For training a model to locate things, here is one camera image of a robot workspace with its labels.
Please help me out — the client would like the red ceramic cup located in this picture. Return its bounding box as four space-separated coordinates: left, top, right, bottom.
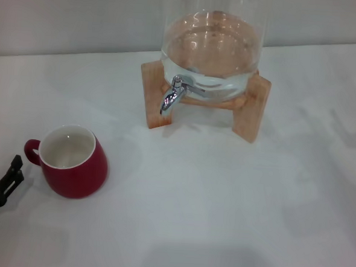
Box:
21 122 112 202

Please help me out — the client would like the chrome faucet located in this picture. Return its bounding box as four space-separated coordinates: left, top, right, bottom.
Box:
159 73 207 118

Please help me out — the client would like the wooden dispenser stand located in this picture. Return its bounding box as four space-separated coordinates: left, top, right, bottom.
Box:
136 60 273 137

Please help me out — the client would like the glass water dispenser jar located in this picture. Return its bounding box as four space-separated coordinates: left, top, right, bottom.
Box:
156 0 270 102

